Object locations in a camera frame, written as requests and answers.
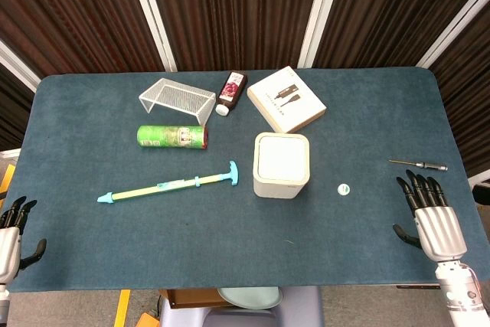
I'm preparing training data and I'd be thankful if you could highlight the yellow board beside table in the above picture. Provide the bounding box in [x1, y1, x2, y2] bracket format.
[0, 164, 17, 200]

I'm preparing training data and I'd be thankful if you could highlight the blue yellow toy water pump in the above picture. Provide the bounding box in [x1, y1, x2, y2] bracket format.
[96, 160, 240, 204]

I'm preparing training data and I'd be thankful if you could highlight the brown cardboard box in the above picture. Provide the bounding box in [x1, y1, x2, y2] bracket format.
[166, 288, 230, 309]

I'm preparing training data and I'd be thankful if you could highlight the blue table cloth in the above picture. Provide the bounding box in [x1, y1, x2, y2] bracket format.
[7, 66, 484, 293]

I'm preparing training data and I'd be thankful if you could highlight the green cylindrical chips can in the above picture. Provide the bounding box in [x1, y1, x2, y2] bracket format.
[136, 124, 210, 151]

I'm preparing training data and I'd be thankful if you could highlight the small metal screwdriver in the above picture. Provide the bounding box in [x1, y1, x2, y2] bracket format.
[388, 159, 449, 172]

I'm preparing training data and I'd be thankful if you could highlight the dark bottle with white cap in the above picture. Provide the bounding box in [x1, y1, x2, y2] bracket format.
[215, 70, 249, 116]

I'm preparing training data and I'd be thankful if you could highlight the lilac plastic stool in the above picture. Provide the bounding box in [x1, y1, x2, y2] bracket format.
[158, 285, 325, 327]

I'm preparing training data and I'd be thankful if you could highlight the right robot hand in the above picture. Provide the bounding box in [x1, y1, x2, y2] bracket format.
[392, 171, 468, 265]

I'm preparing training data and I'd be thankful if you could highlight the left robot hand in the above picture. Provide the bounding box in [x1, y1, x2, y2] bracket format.
[0, 195, 47, 286]

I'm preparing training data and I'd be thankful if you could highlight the yellow floor tape strip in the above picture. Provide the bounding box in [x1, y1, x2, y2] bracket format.
[113, 289, 132, 327]

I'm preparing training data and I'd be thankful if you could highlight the brown pleated partition panel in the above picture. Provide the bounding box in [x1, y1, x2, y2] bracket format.
[313, 0, 490, 68]
[143, 0, 326, 72]
[0, 0, 165, 77]
[0, 62, 36, 152]

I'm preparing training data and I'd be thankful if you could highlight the orange object on floor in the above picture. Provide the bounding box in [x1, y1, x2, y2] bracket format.
[136, 312, 161, 327]

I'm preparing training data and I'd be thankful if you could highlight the pale green plate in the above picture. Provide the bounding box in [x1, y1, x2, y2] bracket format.
[217, 286, 283, 311]

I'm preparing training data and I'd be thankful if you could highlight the white wire mesh rack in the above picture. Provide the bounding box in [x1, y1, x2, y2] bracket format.
[138, 77, 217, 127]

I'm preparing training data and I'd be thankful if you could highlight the white flat product box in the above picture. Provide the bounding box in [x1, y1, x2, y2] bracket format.
[247, 65, 328, 134]

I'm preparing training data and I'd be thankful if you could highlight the white square lidded bin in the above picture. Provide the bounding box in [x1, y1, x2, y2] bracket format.
[252, 131, 311, 201]

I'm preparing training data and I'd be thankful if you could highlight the white partition frame post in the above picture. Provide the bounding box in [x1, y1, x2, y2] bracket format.
[297, 0, 348, 70]
[124, 0, 178, 72]
[416, 0, 490, 68]
[0, 40, 42, 93]

